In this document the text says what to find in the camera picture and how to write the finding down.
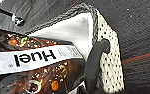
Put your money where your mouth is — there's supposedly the dark Huel bag white band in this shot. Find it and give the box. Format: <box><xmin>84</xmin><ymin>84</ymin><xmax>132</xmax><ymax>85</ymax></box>
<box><xmin>0</xmin><ymin>26</ymin><xmax>89</xmax><ymax>94</ymax></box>

